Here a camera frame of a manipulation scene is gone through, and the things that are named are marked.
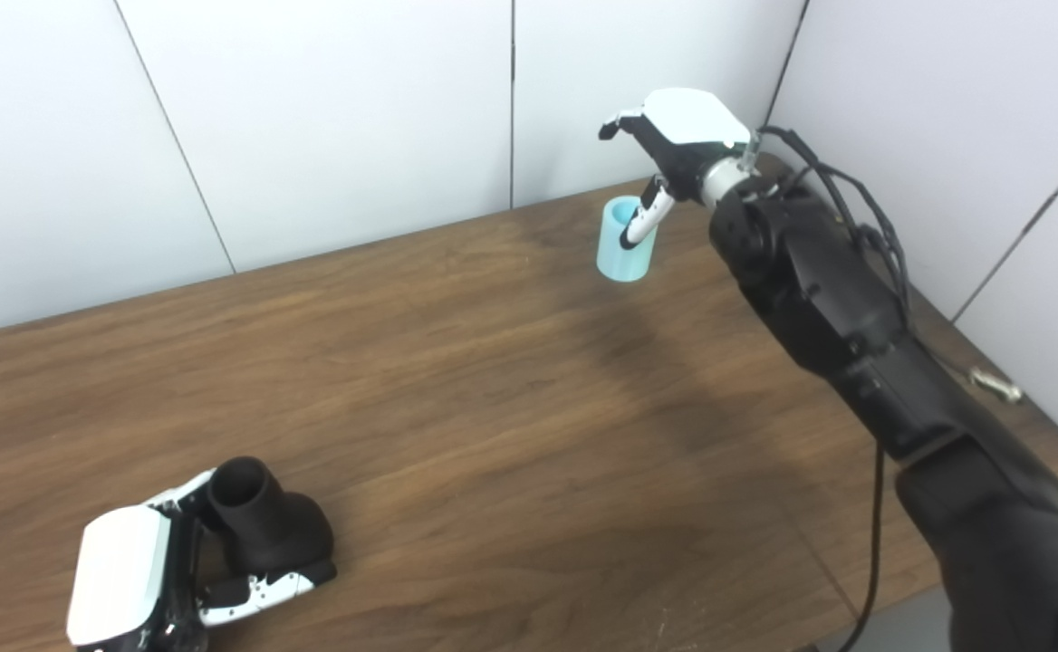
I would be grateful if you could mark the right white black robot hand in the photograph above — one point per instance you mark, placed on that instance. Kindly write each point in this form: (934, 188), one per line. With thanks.
(692, 118)

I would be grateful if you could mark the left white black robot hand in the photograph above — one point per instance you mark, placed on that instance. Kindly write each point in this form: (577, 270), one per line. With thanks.
(117, 580)

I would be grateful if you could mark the light blue cylinder cup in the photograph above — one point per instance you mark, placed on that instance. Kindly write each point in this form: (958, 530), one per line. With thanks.
(618, 258)

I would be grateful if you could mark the black flared nozzle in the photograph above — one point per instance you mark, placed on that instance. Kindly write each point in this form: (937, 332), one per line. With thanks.
(275, 534)

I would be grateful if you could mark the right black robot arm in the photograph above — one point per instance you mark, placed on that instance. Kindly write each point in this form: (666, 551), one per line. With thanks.
(819, 290)

